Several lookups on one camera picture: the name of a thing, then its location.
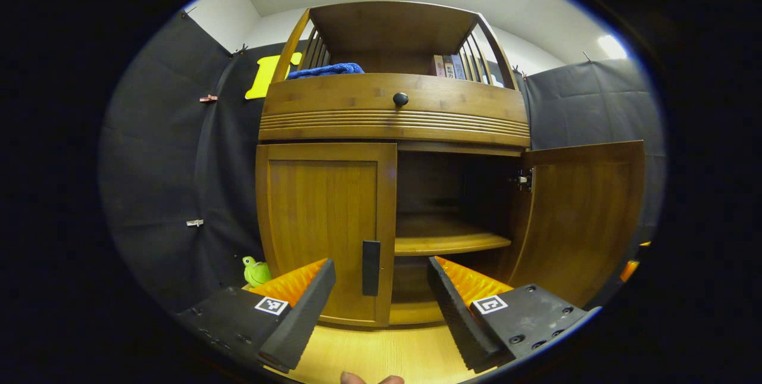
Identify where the green toy bird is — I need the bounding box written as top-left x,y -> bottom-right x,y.
242,256 -> 272,288

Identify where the black backdrop cloth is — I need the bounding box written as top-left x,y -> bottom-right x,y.
98,9 -> 666,313

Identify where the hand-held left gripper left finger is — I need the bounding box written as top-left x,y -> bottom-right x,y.
177,258 -> 337,373

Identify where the wooden double-door shoe cabinet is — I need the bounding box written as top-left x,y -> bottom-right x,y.
255,1 -> 532,328

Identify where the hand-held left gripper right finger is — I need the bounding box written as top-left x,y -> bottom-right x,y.
426,255 -> 596,374

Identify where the blue folded towel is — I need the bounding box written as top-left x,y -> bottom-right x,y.
287,63 -> 365,80

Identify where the ceiling light panel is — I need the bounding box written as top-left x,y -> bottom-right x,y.
597,35 -> 629,60

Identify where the wooden shoe cabinet door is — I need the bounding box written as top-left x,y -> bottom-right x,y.
256,142 -> 398,327
506,141 -> 645,308

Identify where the wooden inner shelf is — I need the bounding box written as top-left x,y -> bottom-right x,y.
394,214 -> 513,257

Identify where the wooden drawer with black knob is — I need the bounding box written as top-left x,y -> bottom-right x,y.
258,73 -> 531,148

